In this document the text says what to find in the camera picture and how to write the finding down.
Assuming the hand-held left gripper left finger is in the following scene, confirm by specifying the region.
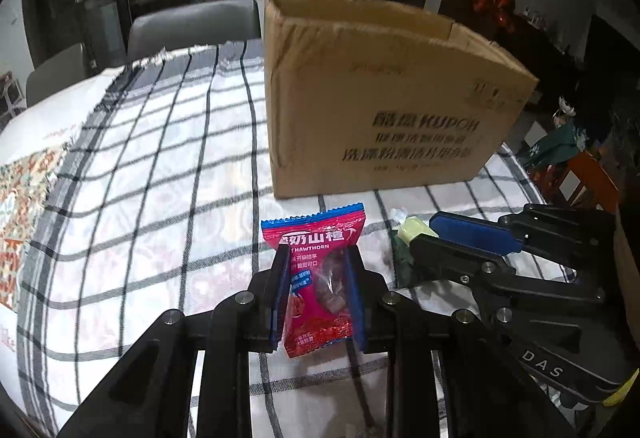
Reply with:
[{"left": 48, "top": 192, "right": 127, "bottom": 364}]
[{"left": 57, "top": 250, "right": 293, "bottom": 438}]

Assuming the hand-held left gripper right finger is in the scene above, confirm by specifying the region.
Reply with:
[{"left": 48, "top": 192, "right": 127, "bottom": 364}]
[{"left": 345, "top": 245, "right": 593, "bottom": 438}]

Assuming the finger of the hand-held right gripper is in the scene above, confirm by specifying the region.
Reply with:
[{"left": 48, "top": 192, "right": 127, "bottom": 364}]
[
  {"left": 430, "top": 203, "right": 616, "bottom": 270},
  {"left": 409, "top": 234, "right": 607, "bottom": 317}
]

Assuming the pale green candy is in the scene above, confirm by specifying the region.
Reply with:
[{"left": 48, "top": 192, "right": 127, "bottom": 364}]
[{"left": 397, "top": 216, "right": 438, "bottom": 244}]

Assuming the red snack packet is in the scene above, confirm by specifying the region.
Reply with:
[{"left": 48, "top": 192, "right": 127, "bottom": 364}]
[{"left": 261, "top": 202, "right": 368, "bottom": 359}]

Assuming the brown cardboard box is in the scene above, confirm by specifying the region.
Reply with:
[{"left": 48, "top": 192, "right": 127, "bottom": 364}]
[{"left": 262, "top": 0, "right": 540, "bottom": 200}]

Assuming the green cloth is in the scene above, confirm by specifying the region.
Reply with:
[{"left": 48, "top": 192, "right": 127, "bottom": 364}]
[{"left": 525, "top": 123, "right": 591, "bottom": 169}]

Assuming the brown wooden chair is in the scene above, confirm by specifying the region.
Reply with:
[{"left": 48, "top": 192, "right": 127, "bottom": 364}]
[{"left": 530, "top": 150, "right": 621, "bottom": 214}]

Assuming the white lotus ornament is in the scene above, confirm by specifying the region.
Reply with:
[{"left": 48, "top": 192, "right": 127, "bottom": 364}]
[{"left": 552, "top": 95, "right": 576, "bottom": 124}]

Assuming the black and white plaid tablecloth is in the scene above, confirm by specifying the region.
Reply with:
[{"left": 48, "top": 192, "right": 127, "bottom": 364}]
[{"left": 0, "top": 40, "right": 576, "bottom": 438}]

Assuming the white patterned tablecloth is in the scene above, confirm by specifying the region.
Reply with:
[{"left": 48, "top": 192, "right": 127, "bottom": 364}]
[{"left": 0, "top": 63, "right": 121, "bottom": 354}]

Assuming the grey upholstered chair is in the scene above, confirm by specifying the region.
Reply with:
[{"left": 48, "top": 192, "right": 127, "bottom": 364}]
[
  {"left": 25, "top": 43, "right": 86, "bottom": 106},
  {"left": 127, "top": 0, "right": 263, "bottom": 61}
]

